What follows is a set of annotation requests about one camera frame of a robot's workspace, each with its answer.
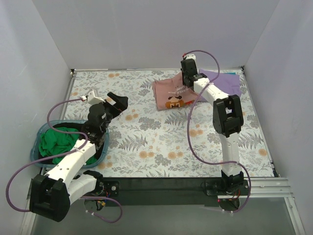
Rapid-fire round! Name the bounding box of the folded purple t shirt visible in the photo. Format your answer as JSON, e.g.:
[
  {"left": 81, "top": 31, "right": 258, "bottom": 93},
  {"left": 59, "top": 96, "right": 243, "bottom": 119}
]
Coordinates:
[{"left": 198, "top": 69, "right": 242, "bottom": 102}]

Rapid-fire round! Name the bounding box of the aluminium frame rail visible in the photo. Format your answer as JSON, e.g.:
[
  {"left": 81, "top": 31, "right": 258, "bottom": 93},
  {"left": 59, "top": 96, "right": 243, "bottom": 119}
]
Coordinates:
[{"left": 26, "top": 177, "right": 294, "bottom": 199}]

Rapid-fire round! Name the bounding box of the pink t shirt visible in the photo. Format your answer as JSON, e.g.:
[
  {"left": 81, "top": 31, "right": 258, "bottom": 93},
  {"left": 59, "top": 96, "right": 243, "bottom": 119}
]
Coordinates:
[{"left": 152, "top": 72, "right": 198, "bottom": 111}]

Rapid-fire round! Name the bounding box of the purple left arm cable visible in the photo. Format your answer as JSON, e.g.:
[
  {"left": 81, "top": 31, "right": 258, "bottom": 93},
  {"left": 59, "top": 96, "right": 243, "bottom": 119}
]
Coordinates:
[{"left": 5, "top": 96, "right": 123, "bottom": 224}]

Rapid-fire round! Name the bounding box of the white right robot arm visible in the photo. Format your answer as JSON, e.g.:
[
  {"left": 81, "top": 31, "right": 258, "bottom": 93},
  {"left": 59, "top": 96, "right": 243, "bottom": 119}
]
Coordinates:
[{"left": 180, "top": 55, "right": 244, "bottom": 195}]

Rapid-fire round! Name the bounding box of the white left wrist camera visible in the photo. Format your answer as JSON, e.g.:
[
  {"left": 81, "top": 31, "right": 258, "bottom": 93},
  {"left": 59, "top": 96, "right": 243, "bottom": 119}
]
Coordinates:
[{"left": 81, "top": 90, "right": 105, "bottom": 105}]

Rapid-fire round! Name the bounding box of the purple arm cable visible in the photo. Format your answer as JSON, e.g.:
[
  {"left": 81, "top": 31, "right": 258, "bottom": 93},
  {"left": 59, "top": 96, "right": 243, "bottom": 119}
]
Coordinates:
[
  {"left": 5, "top": 96, "right": 123, "bottom": 224},
  {"left": 182, "top": 49, "right": 251, "bottom": 214}
]

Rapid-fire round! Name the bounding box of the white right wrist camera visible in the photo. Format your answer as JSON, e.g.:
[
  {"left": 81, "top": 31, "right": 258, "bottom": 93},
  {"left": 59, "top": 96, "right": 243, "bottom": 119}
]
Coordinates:
[{"left": 184, "top": 53, "right": 196, "bottom": 61}]

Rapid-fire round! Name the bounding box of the floral table mat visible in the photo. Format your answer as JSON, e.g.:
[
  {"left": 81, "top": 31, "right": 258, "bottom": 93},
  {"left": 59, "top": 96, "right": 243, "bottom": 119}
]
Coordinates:
[{"left": 46, "top": 68, "right": 278, "bottom": 178}]

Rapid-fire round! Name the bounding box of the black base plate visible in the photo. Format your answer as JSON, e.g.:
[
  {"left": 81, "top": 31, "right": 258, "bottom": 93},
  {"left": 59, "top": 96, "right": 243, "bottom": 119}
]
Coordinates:
[{"left": 86, "top": 177, "right": 248, "bottom": 208}]

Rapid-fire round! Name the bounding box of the green t shirt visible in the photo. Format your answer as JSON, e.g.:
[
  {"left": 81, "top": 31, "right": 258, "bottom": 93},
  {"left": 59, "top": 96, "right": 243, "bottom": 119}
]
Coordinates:
[{"left": 38, "top": 127, "right": 97, "bottom": 165}]

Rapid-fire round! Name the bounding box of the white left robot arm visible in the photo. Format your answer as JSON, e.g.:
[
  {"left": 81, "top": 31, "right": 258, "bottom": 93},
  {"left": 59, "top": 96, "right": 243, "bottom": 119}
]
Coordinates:
[{"left": 29, "top": 92, "right": 128, "bottom": 222}]

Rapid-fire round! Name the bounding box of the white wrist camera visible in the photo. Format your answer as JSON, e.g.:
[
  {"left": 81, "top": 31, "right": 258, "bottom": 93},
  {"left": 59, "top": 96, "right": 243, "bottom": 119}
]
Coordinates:
[
  {"left": 184, "top": 53, "right": 196, "bottom": 61},
  {"left": 81, "top": 90, "right": 105, "bottom": 105}
]

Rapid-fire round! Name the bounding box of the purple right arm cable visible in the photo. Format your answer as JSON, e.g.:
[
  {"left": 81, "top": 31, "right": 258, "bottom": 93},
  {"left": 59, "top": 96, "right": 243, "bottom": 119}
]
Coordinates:
[{"left": 182, "top": 49, "right": 251, "bottom": 214}]

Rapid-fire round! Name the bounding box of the blue plastic basket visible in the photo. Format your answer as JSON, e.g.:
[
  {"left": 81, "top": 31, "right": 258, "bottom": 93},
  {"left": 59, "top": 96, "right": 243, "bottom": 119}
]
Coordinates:
[{"left": 30, "top": 120, "right": 110, "bottom": 169}]

